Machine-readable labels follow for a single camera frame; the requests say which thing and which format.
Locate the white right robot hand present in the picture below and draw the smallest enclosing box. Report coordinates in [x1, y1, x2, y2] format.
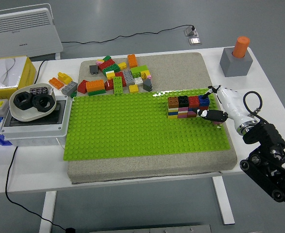
[197, 84, 253, 128]

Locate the blue square toy brick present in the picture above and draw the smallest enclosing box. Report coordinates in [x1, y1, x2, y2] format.
[198, 95, 210, 107]

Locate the black square toy brick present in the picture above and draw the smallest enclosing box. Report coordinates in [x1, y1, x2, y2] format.
[178, 95, 190, 108]

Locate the lime green toy brick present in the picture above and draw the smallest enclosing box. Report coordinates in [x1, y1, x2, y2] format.
[130, 65, 148, 78]

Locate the long grey toy brick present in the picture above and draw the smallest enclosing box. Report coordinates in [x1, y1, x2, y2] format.
[122, 69, 135, 85]

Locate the green studded baseplate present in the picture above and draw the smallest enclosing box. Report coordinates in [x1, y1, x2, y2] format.
[63, 87, 232, 161]

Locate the long green toy brick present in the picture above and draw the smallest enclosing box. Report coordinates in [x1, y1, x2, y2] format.
[113, 76, 124, 95]

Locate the dark green toy brick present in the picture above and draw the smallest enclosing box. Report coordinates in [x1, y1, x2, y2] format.
[102, 65, 120, 75]

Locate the long red toy brick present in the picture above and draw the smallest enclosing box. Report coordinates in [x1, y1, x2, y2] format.
[98, 59, 116, 71]

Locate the flat green toy brick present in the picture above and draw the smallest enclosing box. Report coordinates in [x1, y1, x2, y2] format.
[87, 89, 106, 96]

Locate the long orange toy brick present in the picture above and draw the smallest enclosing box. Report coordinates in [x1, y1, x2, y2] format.
[85, 79, 106, 93]

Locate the red sloped toy brick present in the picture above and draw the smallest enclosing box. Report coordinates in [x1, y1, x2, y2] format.
[77, 79, 89, 94]

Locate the yellow sloped toy brick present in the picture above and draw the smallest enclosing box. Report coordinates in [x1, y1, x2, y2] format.
[57, 72, 73, 84]

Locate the grey cube block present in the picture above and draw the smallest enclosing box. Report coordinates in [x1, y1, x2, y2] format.
[219, 46, 254, 78]

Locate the orange cylinder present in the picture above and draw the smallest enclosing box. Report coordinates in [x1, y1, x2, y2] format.
[232, 36, 251, 58]

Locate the open metal floor socket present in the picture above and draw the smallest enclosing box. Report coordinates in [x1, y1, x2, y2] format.
[184, 25, 200, 37]

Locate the white table leg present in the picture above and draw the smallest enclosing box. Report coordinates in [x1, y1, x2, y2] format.
[212, 176, 235, 226]
[39, 191, 57, 233]

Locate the grey-brown mat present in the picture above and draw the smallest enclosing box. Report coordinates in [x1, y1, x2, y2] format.
[66, 52, 238, 184]

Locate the small dark printed part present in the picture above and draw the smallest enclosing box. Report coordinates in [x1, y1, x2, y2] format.
[29, 86, 48, 95]

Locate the large black hex nut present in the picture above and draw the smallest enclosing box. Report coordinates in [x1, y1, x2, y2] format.
[13, 91, 34, 110]
[32, 94, 54, 112]

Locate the grey junction box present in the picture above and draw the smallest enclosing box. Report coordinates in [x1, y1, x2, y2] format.
[1, 95, 72, 147]

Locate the white bowl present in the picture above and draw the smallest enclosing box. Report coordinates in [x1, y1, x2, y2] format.
[9, 83, 57, 122]

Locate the white electric heater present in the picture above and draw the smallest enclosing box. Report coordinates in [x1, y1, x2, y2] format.
[0, 3, 64, 59]

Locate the yellow tissue box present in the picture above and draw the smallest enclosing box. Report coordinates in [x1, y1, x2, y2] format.
[0, 56, 37, 100]

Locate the black floor cable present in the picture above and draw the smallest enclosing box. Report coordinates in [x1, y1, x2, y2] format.
[61, 25, 196, 45]

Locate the black cable with plug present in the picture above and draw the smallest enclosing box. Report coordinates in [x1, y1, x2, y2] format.
[5, 59, 76, 233]

